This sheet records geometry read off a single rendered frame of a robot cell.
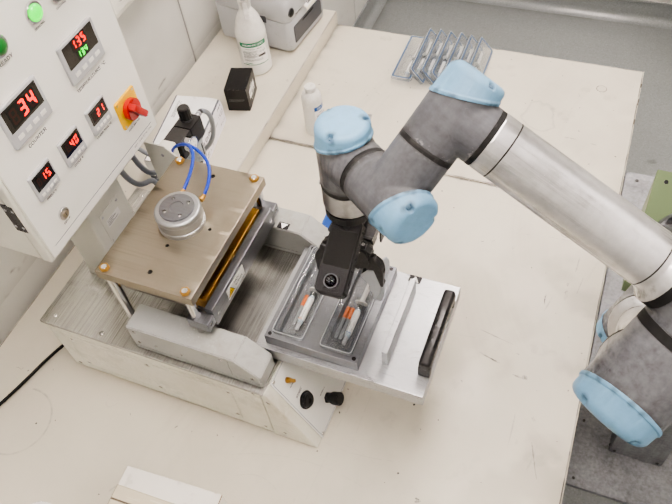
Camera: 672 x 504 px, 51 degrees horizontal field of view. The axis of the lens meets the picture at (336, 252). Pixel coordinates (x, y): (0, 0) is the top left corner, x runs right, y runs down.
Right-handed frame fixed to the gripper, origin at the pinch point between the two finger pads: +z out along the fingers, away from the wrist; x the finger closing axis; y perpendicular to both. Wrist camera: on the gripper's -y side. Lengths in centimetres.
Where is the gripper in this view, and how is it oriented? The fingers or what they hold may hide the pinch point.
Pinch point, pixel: (352, 292)
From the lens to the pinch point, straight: 115.3
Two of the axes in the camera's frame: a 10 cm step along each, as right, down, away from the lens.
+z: 0.8, 6.1, 7.9
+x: -9.3, -2.4, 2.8
